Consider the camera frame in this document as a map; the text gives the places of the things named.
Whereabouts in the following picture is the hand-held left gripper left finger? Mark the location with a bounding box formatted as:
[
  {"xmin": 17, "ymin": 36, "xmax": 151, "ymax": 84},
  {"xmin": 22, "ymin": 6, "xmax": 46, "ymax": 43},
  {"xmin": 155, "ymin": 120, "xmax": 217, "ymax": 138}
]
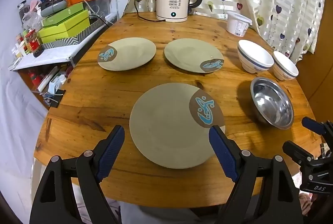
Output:
[{"xmin": 30, "ymin": 125, "xmax": 125, "ymax": 224}]

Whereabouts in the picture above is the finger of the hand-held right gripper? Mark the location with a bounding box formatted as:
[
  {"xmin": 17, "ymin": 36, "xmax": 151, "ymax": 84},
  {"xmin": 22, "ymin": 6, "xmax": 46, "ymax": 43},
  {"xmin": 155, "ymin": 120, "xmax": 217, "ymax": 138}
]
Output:
[
  {"xmin": 282, "ymin": 141, "xmax": 315, "ymax": 164},
  {"xmin": 302, "ymin": 117, "xmax": 327, "ymax": 136}
]

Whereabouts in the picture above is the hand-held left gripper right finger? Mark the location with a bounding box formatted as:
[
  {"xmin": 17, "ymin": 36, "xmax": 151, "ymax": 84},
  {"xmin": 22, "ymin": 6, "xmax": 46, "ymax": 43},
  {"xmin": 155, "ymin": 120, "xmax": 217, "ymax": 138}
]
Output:
[{"xmin": 208, "ymin": 125, "xmax": 303, "ymax": 224}]

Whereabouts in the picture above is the stainless steel bowl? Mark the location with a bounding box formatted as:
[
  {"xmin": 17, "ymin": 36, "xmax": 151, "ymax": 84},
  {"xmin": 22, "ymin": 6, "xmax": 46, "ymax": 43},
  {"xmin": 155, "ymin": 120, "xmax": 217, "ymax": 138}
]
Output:
[{"xmin": 250, "ymin": 77, "xmax": 294, "ymax": 130}]

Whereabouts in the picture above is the beige plate with fish print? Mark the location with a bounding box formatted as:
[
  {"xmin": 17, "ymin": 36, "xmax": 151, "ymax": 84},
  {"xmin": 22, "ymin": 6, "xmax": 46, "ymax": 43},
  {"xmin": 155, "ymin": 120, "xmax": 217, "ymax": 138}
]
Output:
[
  {"xmin": 97, "ymin": 38, "xmax": 157, "ymax": 71},
  {"xmin": 129, "ymin": 84, "xmax": 226, "ymax": 168},
  {"xmin": 164, "ymin": 38, "xmax": 224, "ymax": 73}
]

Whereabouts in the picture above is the small white striped bowl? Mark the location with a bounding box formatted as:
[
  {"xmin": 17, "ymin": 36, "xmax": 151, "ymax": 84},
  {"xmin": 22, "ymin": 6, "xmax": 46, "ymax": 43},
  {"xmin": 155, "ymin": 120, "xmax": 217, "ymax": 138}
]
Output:
[{"xmin": 273, "ymin": 51, "xmax": 299, "ymax": 81}]

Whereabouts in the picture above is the large white striped bowl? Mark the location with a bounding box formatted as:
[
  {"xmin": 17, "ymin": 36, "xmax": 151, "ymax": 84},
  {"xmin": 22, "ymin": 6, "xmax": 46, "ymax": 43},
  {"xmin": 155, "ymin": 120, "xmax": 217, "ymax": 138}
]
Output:
[{"xmin": 237, "ymin": 40, "xmax": 274, "ymax": 74}]

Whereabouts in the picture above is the person's right hand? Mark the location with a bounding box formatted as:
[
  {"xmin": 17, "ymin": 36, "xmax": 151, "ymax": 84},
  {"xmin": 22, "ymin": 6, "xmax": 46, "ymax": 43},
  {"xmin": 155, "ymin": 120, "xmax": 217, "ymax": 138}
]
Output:
[{"xmin": 299, "ymin": 193, "xmax": 323, "ymax": 217}]

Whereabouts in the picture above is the wooden cabinet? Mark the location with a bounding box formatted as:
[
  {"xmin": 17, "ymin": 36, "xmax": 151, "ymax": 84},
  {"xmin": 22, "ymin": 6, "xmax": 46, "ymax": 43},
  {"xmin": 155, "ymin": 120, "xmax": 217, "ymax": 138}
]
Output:
[{"xmin": 297, "ymin": 0, "xmax": 333, "ymax": 120}]

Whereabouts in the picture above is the white shelf board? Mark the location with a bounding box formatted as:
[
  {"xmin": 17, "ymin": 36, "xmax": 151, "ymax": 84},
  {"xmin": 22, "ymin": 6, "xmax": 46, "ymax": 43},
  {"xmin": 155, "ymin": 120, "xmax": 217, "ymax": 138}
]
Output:
[{"xmin": 8, "ymin": 42, "xmax": 86, "ymax": 71}]

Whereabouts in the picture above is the zigzag patterned box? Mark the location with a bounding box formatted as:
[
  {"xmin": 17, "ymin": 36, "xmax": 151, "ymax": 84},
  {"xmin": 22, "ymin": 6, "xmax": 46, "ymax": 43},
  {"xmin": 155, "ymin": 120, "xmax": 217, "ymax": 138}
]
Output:
[{"xmin": 42, "ymin": 16, "xmax": 106, "ymax": 50}]

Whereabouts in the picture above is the white plastic tub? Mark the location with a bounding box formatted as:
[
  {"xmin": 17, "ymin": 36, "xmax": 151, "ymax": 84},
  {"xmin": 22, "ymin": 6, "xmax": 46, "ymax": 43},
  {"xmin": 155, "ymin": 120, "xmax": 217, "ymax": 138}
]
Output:
[{"xmin": 226, "ymin": 11, "xmax": 253, "ymax": 37}]

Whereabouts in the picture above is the light green box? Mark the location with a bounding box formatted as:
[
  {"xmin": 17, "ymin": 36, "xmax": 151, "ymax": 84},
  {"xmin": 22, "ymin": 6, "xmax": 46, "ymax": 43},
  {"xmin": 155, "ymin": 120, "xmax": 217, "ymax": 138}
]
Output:
[
  {"xmin": 39, "ymin": 10, "xmax": 90, "ymax": 32},
  {"xmin": 39, "ymin": 18, "xmax": 91, "ymax": 43}
]

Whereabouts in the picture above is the red decorated can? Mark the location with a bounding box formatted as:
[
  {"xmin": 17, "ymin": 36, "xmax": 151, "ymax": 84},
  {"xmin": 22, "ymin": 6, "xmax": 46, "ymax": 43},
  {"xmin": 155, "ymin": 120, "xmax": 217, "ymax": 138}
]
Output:
[{"xmin": 25, "ymin": 29, "xmax": 42, "ymax": 55}]

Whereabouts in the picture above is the grey pouch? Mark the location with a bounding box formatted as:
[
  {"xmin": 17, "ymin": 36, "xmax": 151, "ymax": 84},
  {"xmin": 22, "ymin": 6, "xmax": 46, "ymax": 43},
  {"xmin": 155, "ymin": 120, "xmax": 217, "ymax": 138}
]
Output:
[{"xmin": 40, "ymin": 0, "xmax": 68, "ymax": 17}]

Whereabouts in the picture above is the black kettle cable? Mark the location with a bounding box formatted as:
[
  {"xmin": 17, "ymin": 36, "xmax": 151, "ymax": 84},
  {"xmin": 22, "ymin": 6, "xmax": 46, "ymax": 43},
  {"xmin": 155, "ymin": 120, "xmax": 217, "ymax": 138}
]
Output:
[{"xmin": 135, "ymin": 0, "xmax": 166, "ymax": 23}]

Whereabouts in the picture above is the white cable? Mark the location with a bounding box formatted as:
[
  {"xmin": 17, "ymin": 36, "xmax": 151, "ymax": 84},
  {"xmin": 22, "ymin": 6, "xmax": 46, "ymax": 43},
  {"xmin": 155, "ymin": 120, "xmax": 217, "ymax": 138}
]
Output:
[{"xmin": 64, "ymin": 0, "xmax": 93, "ymax": 15}]

